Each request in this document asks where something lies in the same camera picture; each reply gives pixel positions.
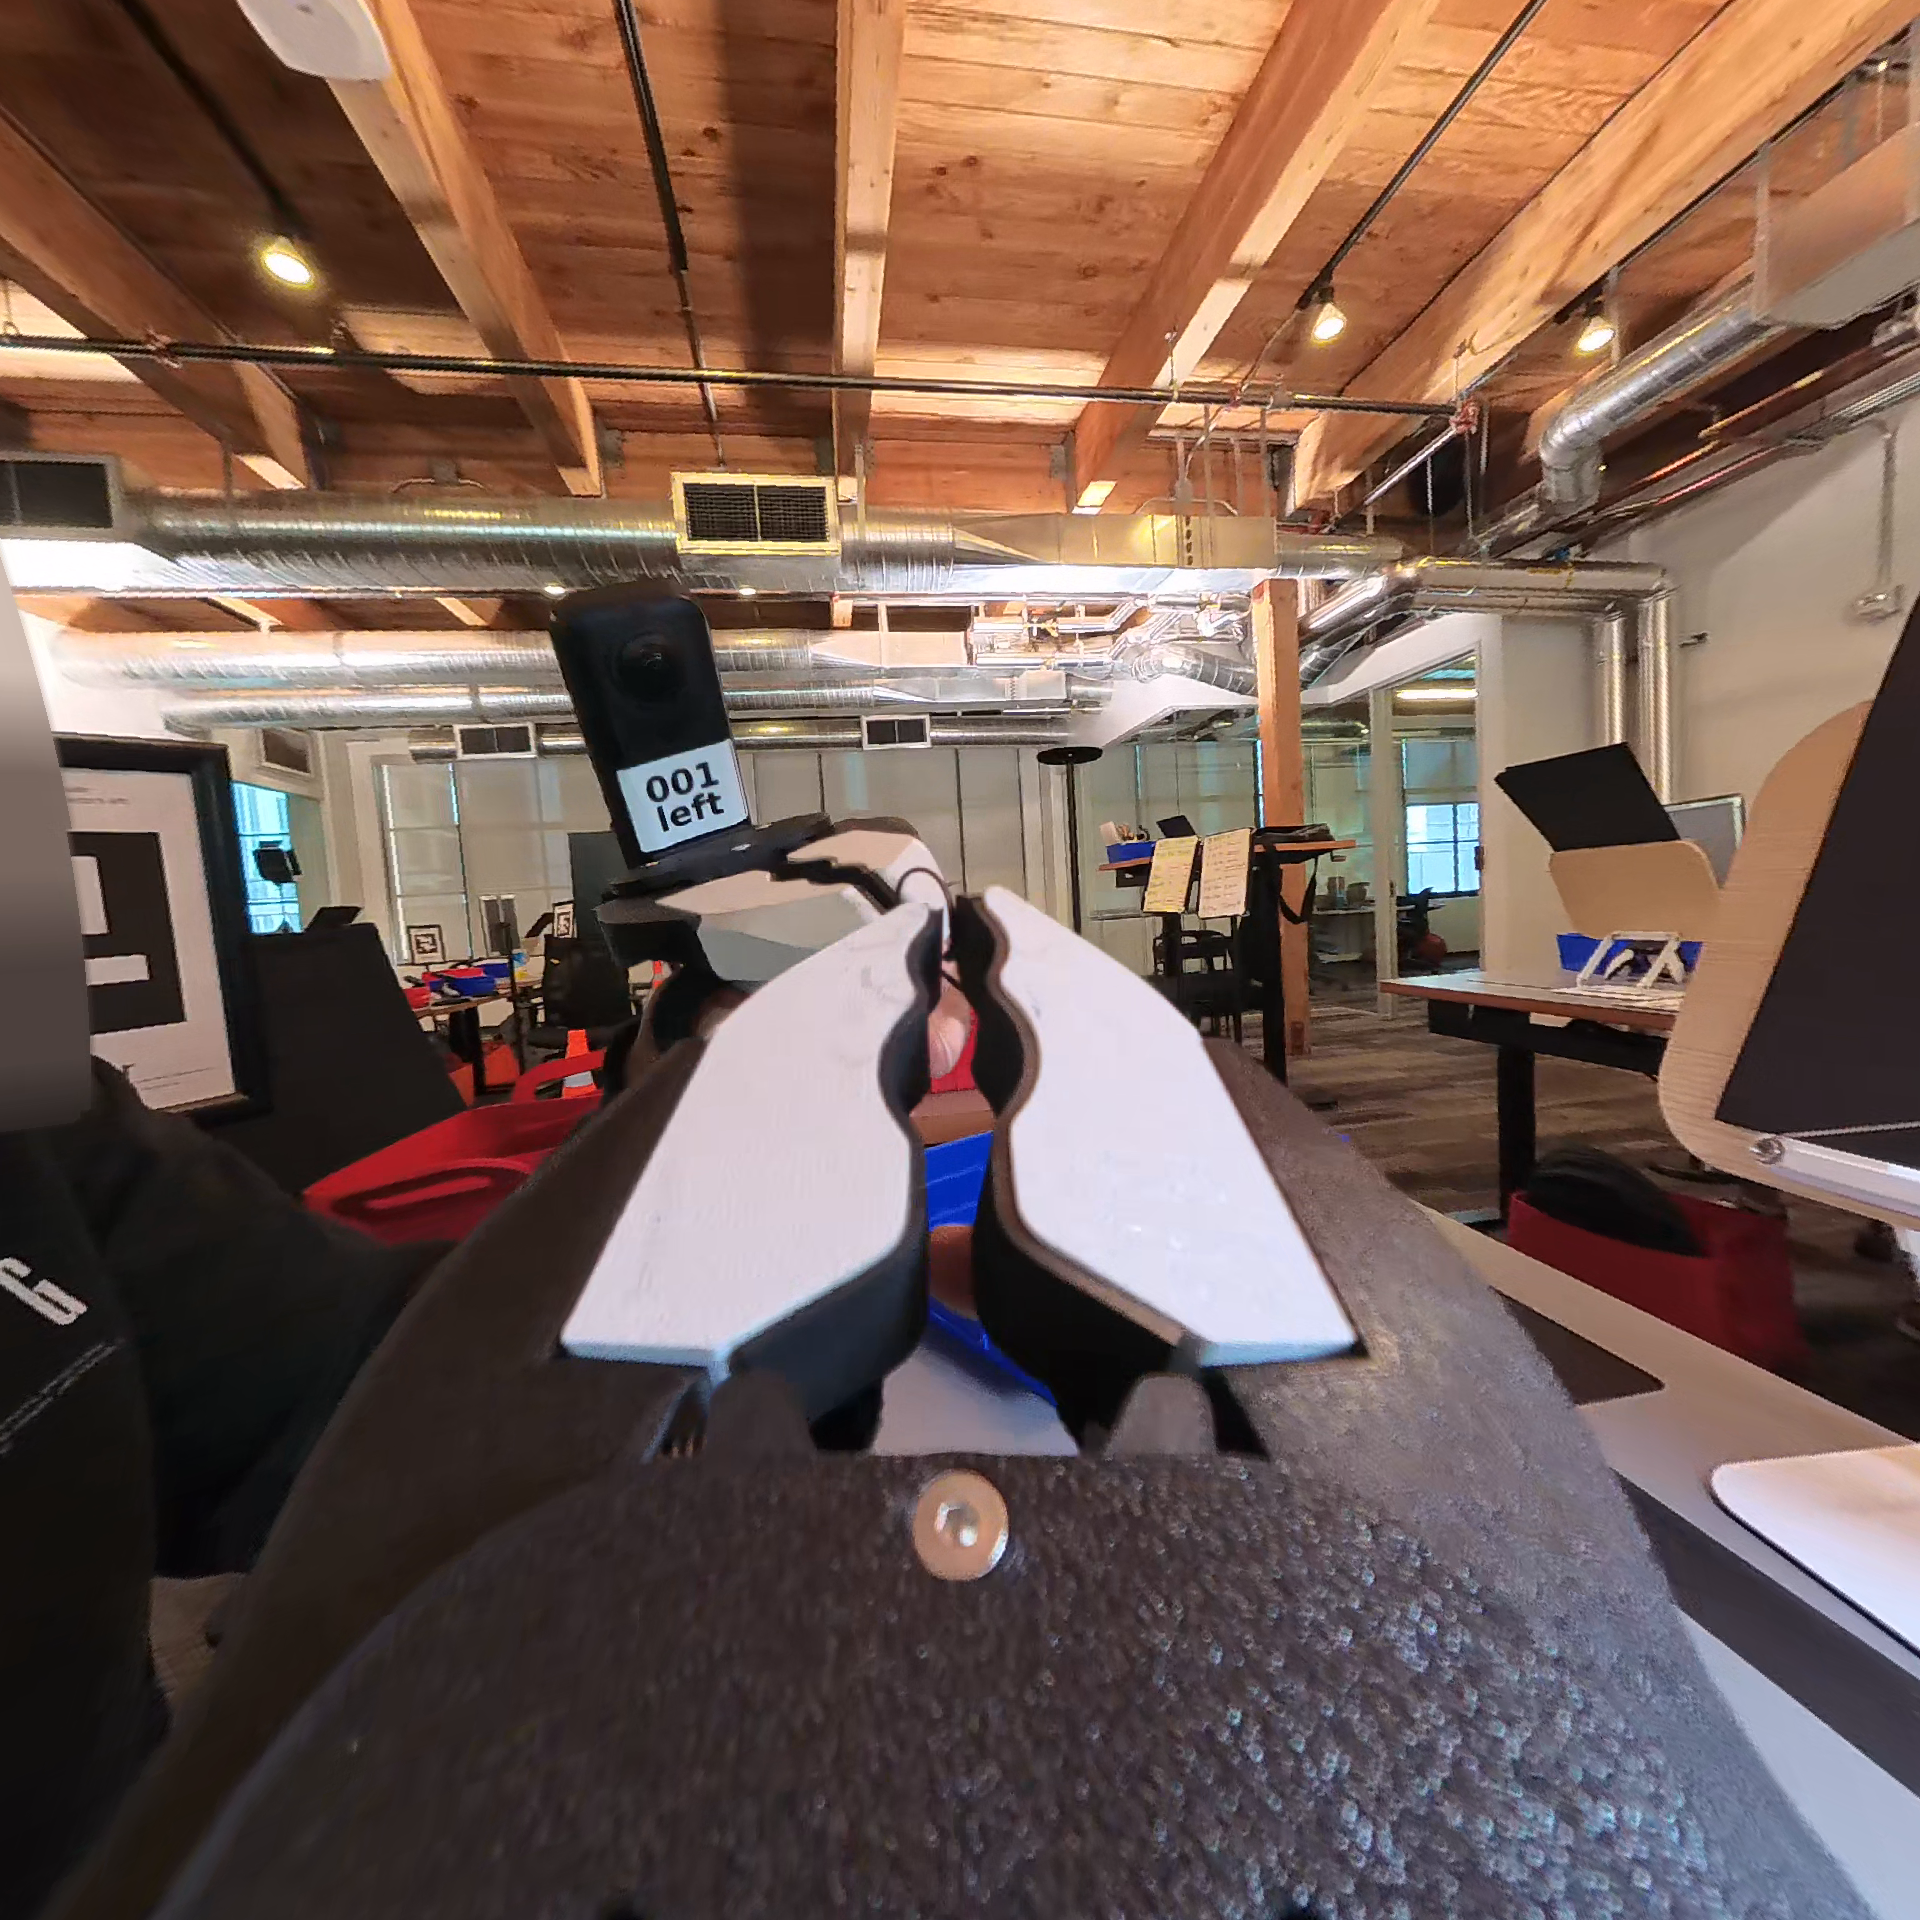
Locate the red plastic tote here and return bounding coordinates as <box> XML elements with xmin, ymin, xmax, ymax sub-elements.
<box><xmin>297</xmin><ymin>1048</ymin><xmax>602</xmax><ymax>1247</ymax></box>

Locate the wooden support column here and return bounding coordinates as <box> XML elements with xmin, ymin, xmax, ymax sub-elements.
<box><xmin>1253</xmin><ymin>579</ymin><xmax>1313</xmax><ymax>1060</ymax></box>

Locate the silver ventilation duct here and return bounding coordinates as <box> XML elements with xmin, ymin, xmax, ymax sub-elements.
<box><xmin>1540</xmin><ymin>137</ymin><xmax>1920</xmax><ymax>509</ymax></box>

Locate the white ceiling device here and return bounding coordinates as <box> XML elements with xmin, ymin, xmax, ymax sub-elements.
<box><xmin>229</xmin><ymin>0</ymin><xmax>392</xmax><ymax>76</ymax></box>

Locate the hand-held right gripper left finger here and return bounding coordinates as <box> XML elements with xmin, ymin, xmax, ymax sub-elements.
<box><xmin>560</xmin><ymin>899</ymin><xmax>951</xmax><ymax>1453</ymax></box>

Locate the silver vertical duct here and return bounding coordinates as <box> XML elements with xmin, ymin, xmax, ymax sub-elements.
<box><xmin>1301</xmin><ymin>557</ymin><xmax>1674</xmax><ymax>799</ymax></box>

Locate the black backpack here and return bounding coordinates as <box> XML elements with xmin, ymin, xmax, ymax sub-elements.
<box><xmin>1524</xmin><ymin>1146</ymin><xmax>1708</xmax><ymax>1251</ymax></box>

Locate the red fabric bag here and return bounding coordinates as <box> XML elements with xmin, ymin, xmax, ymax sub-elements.
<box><xmin>1508</xmin><ymin>1184</ymin><xmax>1812</xmax><ymax>1372</ymax></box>

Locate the black bag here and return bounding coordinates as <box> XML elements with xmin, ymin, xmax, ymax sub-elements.
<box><xmin>1253</xmin><ymin>825</ymin><xmax>1353</xmax><ymax>917</ymax></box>

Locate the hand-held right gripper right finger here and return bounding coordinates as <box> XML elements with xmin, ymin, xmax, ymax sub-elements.
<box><xmin>951</xmin><ymin>887</ymin><xmax>1362</xmax><ymax>1453</ymax></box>

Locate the metal sprinkler pipe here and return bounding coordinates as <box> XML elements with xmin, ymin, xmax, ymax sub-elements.
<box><xmin>0</xmin><ymin>333</ymin><xmax>1477</xmax><ymax>430</ymax></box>

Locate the black floor lamp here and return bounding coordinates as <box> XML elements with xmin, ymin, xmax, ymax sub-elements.
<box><xmin>1039</xmin><ymin>748</ymin><xmax>1104</xmax><ymax>932</ymax></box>

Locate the black wood-framed board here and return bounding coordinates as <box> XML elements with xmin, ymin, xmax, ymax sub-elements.
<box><xmin>1662</xmin><ymin>600</ymin><xmax>1920</xmax><ymax>1233</ymax></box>
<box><xmin>1499</xmin><ymin>743</ymin><xmax>1727</xmax><ymax>937</ymax></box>

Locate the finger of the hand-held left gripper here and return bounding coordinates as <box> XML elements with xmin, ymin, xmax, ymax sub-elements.
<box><xmin>659</xmin><ymin>876</ymin><xmax>906</xmax><ymax>985</ymax></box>
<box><xmin>789</xmin><ymin>831</ymin><xmax>951</xmax><ymax>914</ymax></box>

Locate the white air vent grille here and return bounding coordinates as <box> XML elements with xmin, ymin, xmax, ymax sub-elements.
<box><xmin>667</xmin><ymin>471</ymin><xmax>841</xmax><ymax>557</ymax></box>
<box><xmin>0</xmin><ymin>447</ymin><xmax>121</xmax><ymax>535</ymax></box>

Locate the black-white marker sign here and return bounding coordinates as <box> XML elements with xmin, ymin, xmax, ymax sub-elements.
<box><xmin>55</xmin><ymin>734</ymin><xmax>270</xmax><ymax>1129</ymax></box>

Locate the long wooden table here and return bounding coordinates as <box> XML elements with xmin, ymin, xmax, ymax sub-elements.
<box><xmin>1380</xmin><ymin>963</ymin><xmax>1681</xmax><ymax>1218</ymax></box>

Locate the long silver ceiling duct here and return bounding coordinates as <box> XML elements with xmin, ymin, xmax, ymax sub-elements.
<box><xmin>166</xmin><ymin>683</ymin><xmax>1117</xmax><ymax>743</ymax></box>
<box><xmin>121</xmin><ymin>492</ymin><xmax>1416</xmax><ymax>596</ymax></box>
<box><xmin>55</xmin><ymin>627</ymin><xmax>977</xmax><ymax>683</ymax></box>

